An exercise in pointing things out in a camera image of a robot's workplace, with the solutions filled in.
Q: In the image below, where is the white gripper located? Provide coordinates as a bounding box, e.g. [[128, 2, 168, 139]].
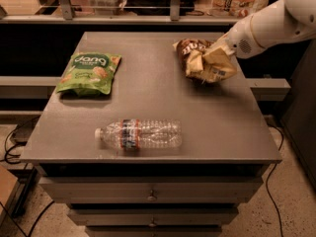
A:
[[186, 17, 265, 76]]

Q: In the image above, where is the brown sea salt chip bag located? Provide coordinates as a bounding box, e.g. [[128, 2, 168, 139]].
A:
[[173, 39, 237, 83]]

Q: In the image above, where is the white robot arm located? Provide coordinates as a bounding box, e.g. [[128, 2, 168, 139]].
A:
[[211, 0, 316, 77]]

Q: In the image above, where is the green rice chip bag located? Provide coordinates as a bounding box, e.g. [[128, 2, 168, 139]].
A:
[[56, 52, 121, 96]]

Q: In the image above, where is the grey drawer cabinet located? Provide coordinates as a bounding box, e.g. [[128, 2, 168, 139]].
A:
[[22, 33, 280, 237]]

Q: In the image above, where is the clear plastic water bottle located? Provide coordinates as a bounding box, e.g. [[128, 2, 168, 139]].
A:
[[95, 118, 182, 150]]

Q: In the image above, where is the middle drawer with knob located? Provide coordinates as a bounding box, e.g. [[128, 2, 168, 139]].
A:
[[68, 208, 238, 227]]

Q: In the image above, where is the drawer with knob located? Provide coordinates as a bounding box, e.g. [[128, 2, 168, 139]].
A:
[[68, 208, 238, 227], [39, 177, 263, 204]]

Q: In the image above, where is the top drawer with knob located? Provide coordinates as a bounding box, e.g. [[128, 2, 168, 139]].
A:
[[39, 177, 263, 204]]

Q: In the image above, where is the black bag behind rail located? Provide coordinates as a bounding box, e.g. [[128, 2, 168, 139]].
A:
[[124, 0, 197, 16]]

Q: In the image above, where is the black cable right floor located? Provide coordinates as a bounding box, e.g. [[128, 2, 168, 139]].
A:
[[265, 123, 285, 237]]

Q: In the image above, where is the metal guard rail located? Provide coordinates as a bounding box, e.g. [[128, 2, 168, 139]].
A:
[[0, 0, 243, 25]]

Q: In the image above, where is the black cables left floor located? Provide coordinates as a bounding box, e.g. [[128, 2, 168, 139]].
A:
[[0, 116, 55, 237]]

